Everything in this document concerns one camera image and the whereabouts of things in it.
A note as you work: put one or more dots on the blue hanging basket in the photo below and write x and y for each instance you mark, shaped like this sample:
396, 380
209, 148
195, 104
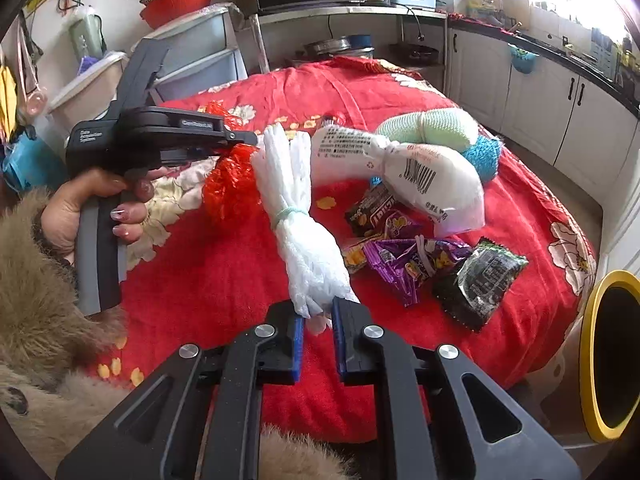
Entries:
522, 60

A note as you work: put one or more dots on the grey plastic drawer cabinet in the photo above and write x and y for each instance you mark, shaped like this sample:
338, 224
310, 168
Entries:
200, 45

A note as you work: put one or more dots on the metal basin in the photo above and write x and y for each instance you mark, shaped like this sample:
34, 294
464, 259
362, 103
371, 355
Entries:
325, 47

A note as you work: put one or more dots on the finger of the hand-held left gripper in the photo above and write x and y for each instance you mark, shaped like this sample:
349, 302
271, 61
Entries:
242, 138
190, 156

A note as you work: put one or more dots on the purple snack wrapper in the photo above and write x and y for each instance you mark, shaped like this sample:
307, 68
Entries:
395, 222
400, 265

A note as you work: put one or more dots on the white kitchen cabinets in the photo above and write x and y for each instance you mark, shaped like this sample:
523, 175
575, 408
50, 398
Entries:
535, 100

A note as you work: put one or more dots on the person's left forearm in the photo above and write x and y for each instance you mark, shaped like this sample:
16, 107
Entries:
35, 310

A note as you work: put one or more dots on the white storage box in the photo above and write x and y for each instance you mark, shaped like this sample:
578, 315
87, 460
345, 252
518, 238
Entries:
85, 90

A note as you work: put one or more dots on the white plastic bag bundle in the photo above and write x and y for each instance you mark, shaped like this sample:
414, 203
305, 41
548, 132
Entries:
295, 195

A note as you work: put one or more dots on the metal kitchen shelf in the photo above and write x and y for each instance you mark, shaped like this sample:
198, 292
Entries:
350, 12

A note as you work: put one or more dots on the black kitchen countertop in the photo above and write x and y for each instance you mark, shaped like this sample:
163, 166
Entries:
550, 50

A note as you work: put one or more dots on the brown snack wrapper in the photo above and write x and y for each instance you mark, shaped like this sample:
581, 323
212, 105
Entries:
370, 210

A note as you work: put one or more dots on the yellow-rimmed black bin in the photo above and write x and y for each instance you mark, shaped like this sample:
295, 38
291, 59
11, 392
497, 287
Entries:
590, 350

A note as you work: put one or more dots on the red plastic basin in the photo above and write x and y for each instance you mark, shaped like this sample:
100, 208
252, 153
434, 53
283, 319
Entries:
175, 5

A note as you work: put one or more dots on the green plastic jug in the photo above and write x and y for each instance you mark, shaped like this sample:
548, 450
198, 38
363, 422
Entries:
85, 35

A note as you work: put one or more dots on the blue plastic bag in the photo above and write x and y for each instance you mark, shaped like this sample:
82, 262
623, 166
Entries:
27, 165

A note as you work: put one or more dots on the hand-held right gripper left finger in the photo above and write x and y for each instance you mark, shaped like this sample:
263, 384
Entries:
298, 342

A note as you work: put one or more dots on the person's left hand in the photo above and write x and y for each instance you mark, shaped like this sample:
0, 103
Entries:
62, 215

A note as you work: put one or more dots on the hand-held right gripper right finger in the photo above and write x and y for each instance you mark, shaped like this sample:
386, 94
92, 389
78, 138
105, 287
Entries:
339, 340

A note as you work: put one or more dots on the blue container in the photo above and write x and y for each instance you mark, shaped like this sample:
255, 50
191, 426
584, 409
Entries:
360, 41

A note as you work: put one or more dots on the yellow cloth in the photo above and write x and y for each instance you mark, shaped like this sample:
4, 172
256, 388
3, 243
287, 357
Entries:
7, 100

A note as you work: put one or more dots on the green knit cloth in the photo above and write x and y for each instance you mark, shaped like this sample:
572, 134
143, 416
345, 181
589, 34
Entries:
430, 127

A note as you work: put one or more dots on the black frying pan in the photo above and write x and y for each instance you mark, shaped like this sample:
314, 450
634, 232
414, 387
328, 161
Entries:
415, 52

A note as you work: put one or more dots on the red floral tablecloth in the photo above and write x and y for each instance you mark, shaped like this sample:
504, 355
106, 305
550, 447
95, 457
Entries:
210, 280

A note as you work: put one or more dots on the white printed plastic bag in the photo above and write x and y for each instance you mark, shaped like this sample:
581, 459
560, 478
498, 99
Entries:
440, 170

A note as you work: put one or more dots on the blue towel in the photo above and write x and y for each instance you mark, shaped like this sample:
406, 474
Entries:
487, 157

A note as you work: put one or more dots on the dark green snack wrapper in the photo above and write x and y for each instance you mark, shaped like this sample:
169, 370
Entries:
480, 280

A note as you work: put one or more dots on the red plastic mesh bag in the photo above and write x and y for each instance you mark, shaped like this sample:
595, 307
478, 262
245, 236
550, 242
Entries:
227, 185

